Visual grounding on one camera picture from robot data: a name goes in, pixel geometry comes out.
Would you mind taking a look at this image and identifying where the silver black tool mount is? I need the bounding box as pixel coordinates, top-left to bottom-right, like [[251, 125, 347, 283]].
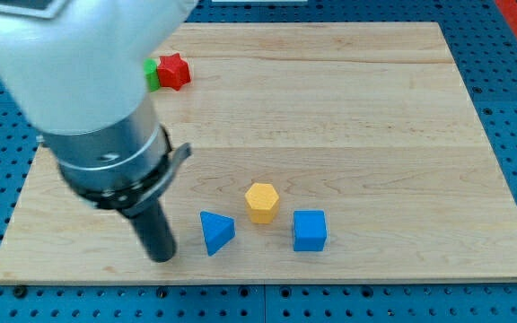
[[42, 97, 191, 218]]

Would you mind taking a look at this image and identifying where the green cylinder block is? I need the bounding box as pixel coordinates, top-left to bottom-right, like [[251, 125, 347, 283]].
[[143, 58, 161, 92]]

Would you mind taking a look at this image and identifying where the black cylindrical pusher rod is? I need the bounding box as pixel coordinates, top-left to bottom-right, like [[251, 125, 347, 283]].
[[128, 202, 177, 263]]

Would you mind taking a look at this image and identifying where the blue cube block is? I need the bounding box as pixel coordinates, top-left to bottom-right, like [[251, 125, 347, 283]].
[[294, 210, 328, 252]]

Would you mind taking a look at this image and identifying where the yellow hexagon block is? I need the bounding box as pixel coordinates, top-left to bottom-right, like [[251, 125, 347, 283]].
[[244, 183, 280, 224]]

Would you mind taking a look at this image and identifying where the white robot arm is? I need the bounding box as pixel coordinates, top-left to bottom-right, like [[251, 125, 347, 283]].
[[0, 0, 195, 262]]

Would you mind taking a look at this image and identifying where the red star block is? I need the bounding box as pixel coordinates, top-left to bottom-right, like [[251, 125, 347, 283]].
[[156, 53, 191, 91]]

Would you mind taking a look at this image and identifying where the blue triangle block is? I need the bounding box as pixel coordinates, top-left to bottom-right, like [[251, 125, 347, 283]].
[[200, 211, 236, 257]]

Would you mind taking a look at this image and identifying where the wooden board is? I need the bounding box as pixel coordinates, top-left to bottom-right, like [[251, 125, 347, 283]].
[[0, 22, 517, 285]]

